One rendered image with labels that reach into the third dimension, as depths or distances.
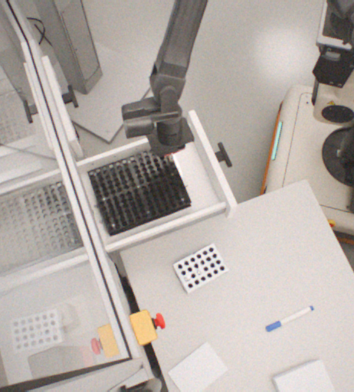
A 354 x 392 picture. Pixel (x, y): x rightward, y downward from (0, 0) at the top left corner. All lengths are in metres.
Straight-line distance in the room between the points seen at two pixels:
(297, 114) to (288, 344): 1.09
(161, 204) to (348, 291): 0.56
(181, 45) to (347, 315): 0.82
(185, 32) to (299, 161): 1.14
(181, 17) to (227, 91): 1.50
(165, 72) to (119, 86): 1.44
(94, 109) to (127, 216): 1.21
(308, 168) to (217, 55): 0.89
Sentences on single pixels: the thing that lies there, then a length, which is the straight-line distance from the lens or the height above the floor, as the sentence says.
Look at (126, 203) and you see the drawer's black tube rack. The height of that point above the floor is 0.90.
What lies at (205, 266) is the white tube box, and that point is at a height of 0.80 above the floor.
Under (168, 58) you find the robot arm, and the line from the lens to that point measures 0.86.
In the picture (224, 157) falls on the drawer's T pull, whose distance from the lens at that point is 1.14.
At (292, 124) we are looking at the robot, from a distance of 1.96.
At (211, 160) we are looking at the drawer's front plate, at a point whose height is 0.93.
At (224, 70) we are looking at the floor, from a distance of 2.39.
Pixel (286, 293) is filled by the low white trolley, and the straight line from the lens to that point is 1.23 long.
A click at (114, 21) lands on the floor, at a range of 2.61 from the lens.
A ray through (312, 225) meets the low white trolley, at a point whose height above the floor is 0.76.
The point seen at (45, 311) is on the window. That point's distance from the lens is 0.42.
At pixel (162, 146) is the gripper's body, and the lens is 1.01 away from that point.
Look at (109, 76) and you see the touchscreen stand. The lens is 2.34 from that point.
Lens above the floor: 1.95
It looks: 71 degrees down
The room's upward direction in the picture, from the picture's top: straight up
